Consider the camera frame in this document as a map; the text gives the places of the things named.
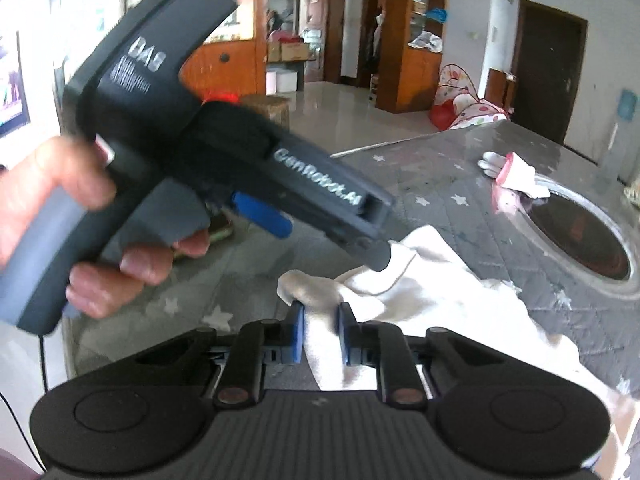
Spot cream white garment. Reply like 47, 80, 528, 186
277, 226, 639, 479

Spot left bare hand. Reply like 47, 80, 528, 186
0, 134, 213, 320

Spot wooden stool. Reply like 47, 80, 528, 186
240, 94, 290, 129

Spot polka dot play tent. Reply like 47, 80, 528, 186
428, 64, 508, 131

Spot round black induction cooktop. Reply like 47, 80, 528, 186
521, 193, 631, 282

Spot wooden shelf cabinet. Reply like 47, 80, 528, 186
357, 0, 448, 114

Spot dark wooden door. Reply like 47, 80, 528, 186
511, 0, 588, 144

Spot black cable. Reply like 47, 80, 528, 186
0, 331, 51, 474

